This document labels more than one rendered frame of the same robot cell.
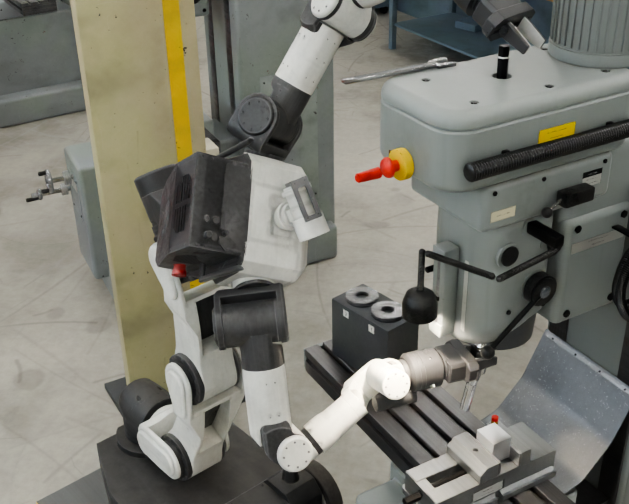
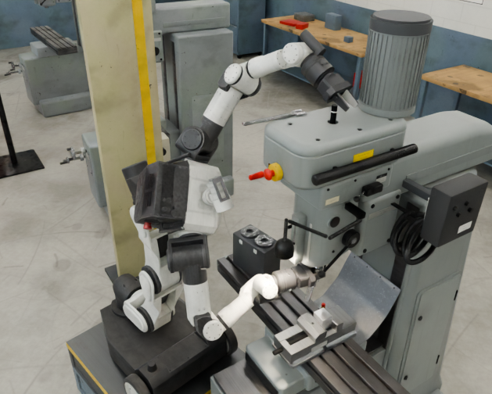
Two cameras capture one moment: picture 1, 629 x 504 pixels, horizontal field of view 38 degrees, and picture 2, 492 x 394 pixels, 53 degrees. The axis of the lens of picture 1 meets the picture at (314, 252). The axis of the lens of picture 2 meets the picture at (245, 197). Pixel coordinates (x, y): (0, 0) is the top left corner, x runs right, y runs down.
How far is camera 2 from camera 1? 18 cm
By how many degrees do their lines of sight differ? 4
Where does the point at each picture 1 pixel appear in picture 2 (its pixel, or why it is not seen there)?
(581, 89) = (377, 131)
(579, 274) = (372, 230)
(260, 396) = (193, 299)
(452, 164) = (305, 175)
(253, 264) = (190, 224)
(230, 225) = (177, 202)
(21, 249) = (57, 188)
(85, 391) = (94, 272)
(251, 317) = (188, 255)
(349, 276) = (240, 205)
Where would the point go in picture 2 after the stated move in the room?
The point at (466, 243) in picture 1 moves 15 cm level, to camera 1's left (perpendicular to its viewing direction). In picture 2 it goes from (310, 214) to (269, 215)
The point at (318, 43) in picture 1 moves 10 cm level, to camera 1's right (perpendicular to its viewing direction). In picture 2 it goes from (228, 98) to (255, 98)
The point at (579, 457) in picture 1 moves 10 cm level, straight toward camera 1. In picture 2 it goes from (368, 324) to (366, 340)
